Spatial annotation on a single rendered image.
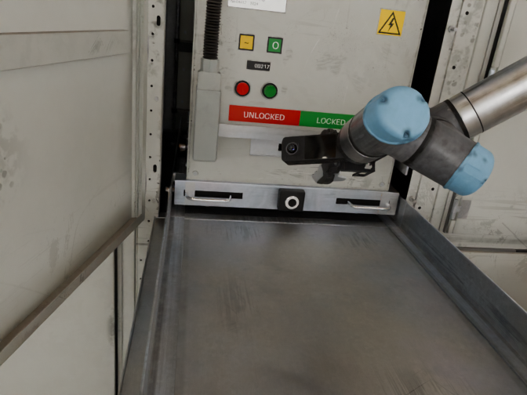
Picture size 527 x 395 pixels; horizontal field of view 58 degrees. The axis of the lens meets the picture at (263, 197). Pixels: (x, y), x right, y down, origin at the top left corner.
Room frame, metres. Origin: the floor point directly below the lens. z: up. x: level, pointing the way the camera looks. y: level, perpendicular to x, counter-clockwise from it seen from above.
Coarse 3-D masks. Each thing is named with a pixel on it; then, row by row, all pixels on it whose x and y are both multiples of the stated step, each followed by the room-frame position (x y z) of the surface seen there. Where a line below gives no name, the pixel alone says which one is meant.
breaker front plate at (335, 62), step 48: (288, 0) 1.04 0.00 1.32; (336, 0) 1.06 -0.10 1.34; (384, 0) 1.08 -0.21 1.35; (288, 48) 1.05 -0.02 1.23; (336, 48) 1.06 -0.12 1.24; (384, 48) 1.08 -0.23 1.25; (192, 96) 1.01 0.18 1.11; (240, 96) 1.03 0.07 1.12; (288, 96) 1.05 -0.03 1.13; (336, 96) 1.07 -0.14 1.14; (192, 144) 1.01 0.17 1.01; (240, 144) 1.03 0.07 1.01
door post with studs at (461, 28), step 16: (464, 0) 1.06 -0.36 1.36; (480, 0) 1.07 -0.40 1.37; (464, 16) 1.07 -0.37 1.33; (480, 16) 1.07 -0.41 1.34; (448, 32) 1.06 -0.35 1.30; (464, 32) 1.07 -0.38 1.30; (448, 48) 1.07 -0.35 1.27; (464, 48) 1.07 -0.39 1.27; (448, 64) 1.06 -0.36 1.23; (464, 64) 1.07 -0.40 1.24; (448, 80) 1.06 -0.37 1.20; (432, 96) 1.06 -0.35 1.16; (448, 96) 1.07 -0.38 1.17; (416, 176) 1.07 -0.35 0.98; (416, 192) 1.07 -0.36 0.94; (432, 192) 1.07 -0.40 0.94; (416, 208) 1.06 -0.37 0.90
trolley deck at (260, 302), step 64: (192, 256) 0.80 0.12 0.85; (256, 256) 0.83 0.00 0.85; (320, 256) 0.86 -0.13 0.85; (384, 256) 0.89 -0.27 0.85; (192, 320) 0.60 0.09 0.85; (256, 320) 0.62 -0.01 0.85; (320, 320) 0.64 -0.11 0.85; (384, 320) 0.66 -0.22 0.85; (448, 320) 0.68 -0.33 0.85; (128, 384) 0.46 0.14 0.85; (192, 384) 0.47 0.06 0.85; (256, 384) 0.48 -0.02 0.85; (320, 384) 0.50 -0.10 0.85; (384, 384) 0.51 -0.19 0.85; (448, 384) 0.52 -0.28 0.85; (512, 384) 0.54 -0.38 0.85
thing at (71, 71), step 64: (0, 0) 0.57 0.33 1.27; (64, 0) 0.71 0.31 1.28; (128, 0) 0.93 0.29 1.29; (0, 64) 0.54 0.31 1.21; (64, 64) 0.70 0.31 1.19; (128, 64) 0.93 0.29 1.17; (0, 128) 0.55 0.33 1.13; (64, 128) 0.70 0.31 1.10; (128, 128) 0.93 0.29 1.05; (0, 192) 0.54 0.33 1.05; (64, 192) 0.69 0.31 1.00; (128, 192) 0.93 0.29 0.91; (0, 256) 0.53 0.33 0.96; (64, 256) 0.68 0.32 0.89; (0, 320) 0.52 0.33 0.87
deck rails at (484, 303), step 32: (416, 224) 0.99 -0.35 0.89; (160, 256) 0.66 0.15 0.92; (416, 256) 0.90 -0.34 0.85; (448, 256) 0.84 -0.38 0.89; (160, 288) 0.66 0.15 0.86; (448, 288) 0.78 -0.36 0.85; (480, 288) 0.73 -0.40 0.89; (160, 320) 0.59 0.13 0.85; (480, 320) 0.69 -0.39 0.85; (512, 320) 0.64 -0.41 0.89; (160, 352) 0.52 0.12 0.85; (512, 352) 0.61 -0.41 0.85; (160, 384) 0.46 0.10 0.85
